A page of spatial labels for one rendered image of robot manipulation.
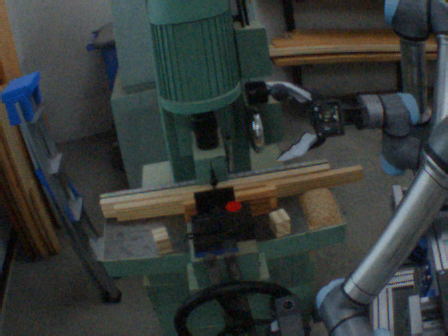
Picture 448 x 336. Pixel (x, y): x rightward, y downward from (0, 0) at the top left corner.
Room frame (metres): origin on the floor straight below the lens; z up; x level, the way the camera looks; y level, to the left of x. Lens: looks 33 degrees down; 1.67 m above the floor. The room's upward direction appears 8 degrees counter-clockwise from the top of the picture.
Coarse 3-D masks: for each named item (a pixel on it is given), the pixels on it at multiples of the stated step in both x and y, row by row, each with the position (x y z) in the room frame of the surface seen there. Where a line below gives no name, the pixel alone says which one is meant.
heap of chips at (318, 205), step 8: (312, 192) 0.97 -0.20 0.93; (320, 192) 0.96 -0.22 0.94; (328, 192) 0.97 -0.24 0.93; (304, 200) 0.97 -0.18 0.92; (312, 200) 0.94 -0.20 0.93; (320, 200) 0.93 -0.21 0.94; (328, 200) 0.93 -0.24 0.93; (304, 208) 0.95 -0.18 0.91; (312, 208) 0.92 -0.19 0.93; (320, 208) 0.91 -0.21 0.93; (328, 208) 0.90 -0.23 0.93; (336, 208) 0.91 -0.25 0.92; (312, 216) 0.90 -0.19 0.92; (320, 216) 0.89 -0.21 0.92; (328, 216) 0.89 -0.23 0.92; (336, 216) 0.89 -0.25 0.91; (312, 224) 0.88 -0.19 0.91; (320, 224) 0.88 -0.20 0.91; (328, 224) 0.88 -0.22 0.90
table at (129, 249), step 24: (168, 216) 1.00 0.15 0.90; (264, 216) 0.95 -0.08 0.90; (120, 240) 0.93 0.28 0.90; (144, 240) 0.92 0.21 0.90; (264, 240) 0.87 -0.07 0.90; (288, 240) 0.86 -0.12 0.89; (312, 240) 0.86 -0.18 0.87; (336, 240) 0.87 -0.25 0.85; (120, 264) 0.85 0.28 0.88; (144, 264) 0.85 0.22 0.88; (168, 264) 0.85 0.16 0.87; (264, 264) 0.81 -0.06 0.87; (192, 288) 0.76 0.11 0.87
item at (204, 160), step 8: (192, 136) 1.08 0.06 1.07; (200, 152) 1.00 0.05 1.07; (208, 152) 1.00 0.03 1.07; (216, 152) 0.99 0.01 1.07; (224, 152) 0.99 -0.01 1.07; (200, 160) 0.97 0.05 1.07; (208, 160) 0.97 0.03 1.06; (216, 160) 0.97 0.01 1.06; (224, 160) 0.97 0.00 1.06; (200, 168) 0.97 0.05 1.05; (208, 168) 0.97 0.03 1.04; (216, 168) 0.97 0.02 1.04; (224, 168) 0.97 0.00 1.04; (200, 176) 0.97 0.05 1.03; (208, 176) 0.97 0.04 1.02; (216, 176) 0.97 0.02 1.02; (224, 176) 0.97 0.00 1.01; (200, 184) 0.97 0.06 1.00
